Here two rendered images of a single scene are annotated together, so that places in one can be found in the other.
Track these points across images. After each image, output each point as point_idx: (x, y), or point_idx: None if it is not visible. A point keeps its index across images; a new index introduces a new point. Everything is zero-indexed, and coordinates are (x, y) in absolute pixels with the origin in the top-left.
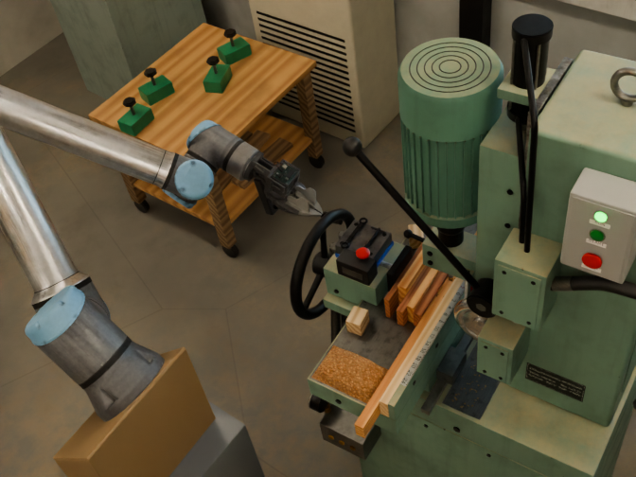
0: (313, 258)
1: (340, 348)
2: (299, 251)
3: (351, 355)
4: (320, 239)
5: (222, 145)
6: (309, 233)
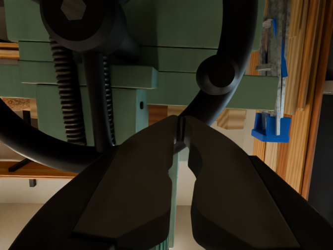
0: (60, 39)
1: (9, 105)
2: (12, 149)
3: (18, 109)
4: (91, 118)
5: None
6: (60, 169)
